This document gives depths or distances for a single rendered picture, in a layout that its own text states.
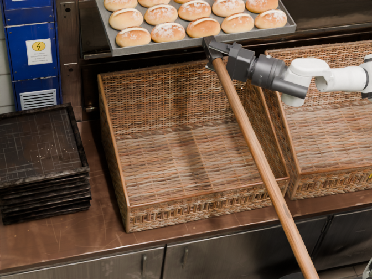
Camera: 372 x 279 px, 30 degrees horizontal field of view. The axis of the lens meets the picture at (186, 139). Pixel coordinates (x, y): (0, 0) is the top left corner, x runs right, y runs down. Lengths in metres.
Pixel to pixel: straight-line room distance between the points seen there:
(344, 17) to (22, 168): 1.23
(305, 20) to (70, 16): 0.82
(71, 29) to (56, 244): 0.69
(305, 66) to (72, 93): 0.91
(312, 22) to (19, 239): 1.24
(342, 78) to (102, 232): 0.91
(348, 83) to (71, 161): 0.87
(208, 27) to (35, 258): 0.90
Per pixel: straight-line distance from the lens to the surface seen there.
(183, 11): 2.05
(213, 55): 1.92
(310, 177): 2.36
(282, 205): 1.64
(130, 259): 2.36
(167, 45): 1.96
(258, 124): 2.49
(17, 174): 2.16
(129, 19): 1.99
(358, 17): 2.58
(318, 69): 1.90
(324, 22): 2.52
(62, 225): 2.31
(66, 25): 2.23
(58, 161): 2.18
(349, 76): 1.99
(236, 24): 2.02
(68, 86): 2.43
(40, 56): 2.26
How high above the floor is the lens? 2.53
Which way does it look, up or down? 50 degrees down
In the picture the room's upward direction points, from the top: 8 degrees clockwise
